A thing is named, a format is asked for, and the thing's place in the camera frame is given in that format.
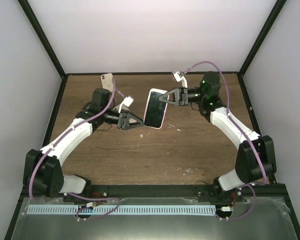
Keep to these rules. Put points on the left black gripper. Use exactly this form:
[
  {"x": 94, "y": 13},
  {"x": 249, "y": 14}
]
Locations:
[{"x": 121, "y": 123}]

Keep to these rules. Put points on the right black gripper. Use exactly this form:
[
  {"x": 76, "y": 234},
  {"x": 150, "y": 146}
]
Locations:
[{"x": 181, "y": 96}]

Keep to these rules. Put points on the pink phone case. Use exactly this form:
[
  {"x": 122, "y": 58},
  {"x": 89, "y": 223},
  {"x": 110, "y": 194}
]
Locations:
[{"x": 155, "y": 108}]

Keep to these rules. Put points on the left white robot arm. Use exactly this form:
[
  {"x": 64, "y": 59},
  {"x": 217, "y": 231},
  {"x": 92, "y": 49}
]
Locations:
[{"x": 43, "y": 168}]

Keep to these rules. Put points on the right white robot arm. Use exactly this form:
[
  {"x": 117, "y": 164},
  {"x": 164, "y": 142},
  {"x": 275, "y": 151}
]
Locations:
[{"x": 255, "y": 153}]

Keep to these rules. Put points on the beige phone at back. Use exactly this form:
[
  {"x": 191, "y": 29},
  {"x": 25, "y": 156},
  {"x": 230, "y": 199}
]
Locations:
[{"x": 107, "y": 81}]

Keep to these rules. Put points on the light blue slotted strip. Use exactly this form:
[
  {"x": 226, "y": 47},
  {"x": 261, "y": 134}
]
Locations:
[{"x": 62, "y": 209}]

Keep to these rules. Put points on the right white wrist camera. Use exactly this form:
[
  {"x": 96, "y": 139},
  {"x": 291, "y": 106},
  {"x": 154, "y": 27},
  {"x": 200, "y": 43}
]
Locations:
[{"x": 179, "y": 77}]

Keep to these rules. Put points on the black frame post right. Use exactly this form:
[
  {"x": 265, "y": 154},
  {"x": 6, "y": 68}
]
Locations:
[{"x": 269, "y": 22}]

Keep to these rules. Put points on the black frame post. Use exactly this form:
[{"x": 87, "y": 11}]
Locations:
[
  {"x": 269, "y": 22},
  {"x": 33, "y": 20}
]

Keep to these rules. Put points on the black front rail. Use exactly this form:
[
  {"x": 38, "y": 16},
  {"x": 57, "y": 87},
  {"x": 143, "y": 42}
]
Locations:
[{"x": 199, "y": 190}]

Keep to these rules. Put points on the black frame post left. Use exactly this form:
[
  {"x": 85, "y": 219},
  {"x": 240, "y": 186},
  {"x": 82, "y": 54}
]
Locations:
[{"x": 33, "y": 20}]

